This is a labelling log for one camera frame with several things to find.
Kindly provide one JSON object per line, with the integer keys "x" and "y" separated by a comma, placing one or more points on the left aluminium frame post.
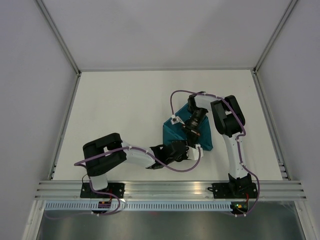
{"x": 57, "y": 35}

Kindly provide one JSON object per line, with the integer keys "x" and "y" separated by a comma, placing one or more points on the teal cloth napkin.
{"x": 175, "y": 132}

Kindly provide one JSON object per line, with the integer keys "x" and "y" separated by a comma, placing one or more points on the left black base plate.
{"x": 113, "y": 190}

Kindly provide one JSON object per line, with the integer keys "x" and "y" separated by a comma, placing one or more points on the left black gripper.
{"x": 184, "y": 158}

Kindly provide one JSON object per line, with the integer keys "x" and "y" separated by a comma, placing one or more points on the white slotted cable duct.
{"x": 217, "y": 206}

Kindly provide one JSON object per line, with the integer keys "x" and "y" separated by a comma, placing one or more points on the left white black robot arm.
{"x": 153, "y": 158}

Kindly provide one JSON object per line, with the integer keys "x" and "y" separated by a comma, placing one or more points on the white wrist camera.
{"x": 176, "y": 120}
{"x": 194, "y": 153}

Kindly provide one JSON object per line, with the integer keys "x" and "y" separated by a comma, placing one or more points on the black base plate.
{"x": 224, "y": 191}
{"x": 113, "y": 190}

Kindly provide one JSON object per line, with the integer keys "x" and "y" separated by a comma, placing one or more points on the aluminium frame post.
{"x": 57, "y": 35}
{"x": 275, "y": 34}

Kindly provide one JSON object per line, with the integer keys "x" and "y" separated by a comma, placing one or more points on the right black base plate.
{"x": 224, "y": 191}

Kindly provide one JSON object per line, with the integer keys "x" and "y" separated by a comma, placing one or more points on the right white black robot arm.
{"x": 229, "y": 121}

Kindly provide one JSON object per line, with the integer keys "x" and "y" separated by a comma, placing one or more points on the right aluminium frame post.
{"x": 275, "y": 34}

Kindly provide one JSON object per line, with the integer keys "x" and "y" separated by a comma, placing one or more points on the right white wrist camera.
{"x": 176, "y": 120}

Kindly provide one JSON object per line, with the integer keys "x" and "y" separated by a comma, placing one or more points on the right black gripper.
{"x": 194, "y": 133}

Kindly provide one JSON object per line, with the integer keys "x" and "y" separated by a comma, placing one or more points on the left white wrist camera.
{"x": 194, "y": 153}

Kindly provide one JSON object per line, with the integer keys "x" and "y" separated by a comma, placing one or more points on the aluminium mounting rail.
{"x": 278, "y": 190}

